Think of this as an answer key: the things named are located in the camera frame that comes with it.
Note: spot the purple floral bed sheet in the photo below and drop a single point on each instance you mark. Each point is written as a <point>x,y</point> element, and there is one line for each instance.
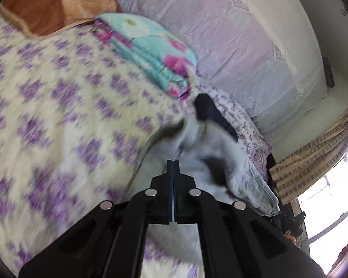
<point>61,107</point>

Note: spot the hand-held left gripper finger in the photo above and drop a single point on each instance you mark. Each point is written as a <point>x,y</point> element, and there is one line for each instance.
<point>170,192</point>
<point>176,192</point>

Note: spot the brown pillow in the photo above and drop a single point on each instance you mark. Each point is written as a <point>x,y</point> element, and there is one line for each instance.
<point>52,8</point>

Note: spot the grey pants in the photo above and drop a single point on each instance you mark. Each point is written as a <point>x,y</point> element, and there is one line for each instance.
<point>197,150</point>

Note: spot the window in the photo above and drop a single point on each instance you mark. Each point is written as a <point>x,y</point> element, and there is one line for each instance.
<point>330,202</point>

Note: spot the teal floral folded quilt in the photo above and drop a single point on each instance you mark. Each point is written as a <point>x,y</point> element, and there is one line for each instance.
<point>145,43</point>

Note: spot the beige checked curtain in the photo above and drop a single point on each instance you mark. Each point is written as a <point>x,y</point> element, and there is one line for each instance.
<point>307,156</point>

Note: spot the black folded pants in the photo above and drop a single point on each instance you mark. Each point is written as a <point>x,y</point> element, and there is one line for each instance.
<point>204,107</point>

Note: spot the lavender lace cloth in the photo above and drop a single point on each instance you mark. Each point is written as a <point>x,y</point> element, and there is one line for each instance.
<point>235,49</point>

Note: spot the dark wall fixture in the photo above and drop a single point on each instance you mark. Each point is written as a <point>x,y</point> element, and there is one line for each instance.
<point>328,72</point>

